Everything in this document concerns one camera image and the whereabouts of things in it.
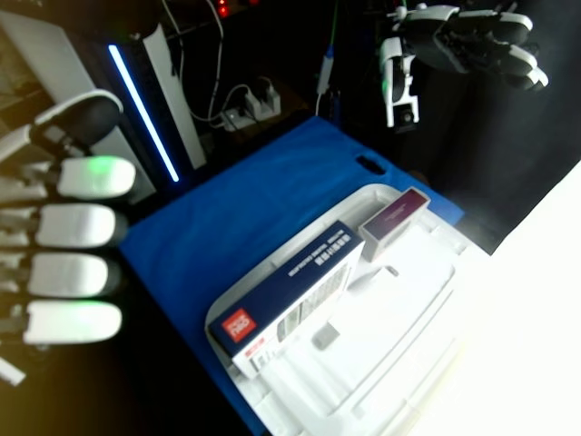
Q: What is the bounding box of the small purple box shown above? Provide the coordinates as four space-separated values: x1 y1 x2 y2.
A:
358 186 431 263

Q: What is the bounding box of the large navy white box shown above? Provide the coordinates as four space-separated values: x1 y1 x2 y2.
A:
206 220 367 381

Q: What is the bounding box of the white plastic lid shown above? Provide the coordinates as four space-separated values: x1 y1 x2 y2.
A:
203 183 494 436

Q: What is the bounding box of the white hanging adapter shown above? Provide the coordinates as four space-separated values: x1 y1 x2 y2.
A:
315 53 336 115

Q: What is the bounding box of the white power strip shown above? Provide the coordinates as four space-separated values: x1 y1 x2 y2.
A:
221 88 282 133

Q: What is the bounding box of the white computer tower, blue light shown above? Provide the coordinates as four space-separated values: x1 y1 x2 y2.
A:
0 8 208 205

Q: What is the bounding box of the blue cloth bag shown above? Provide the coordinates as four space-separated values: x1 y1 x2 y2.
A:
118 115 465 436

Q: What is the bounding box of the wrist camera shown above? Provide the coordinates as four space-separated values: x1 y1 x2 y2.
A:
385 84 419 134

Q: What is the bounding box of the green cable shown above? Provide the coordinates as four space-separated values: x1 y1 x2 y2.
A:
328 0 340 56

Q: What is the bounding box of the white cable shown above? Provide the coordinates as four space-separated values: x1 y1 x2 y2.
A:
188 0 255 124

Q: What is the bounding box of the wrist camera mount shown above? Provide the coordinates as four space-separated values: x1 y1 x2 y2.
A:
0 357 26 387

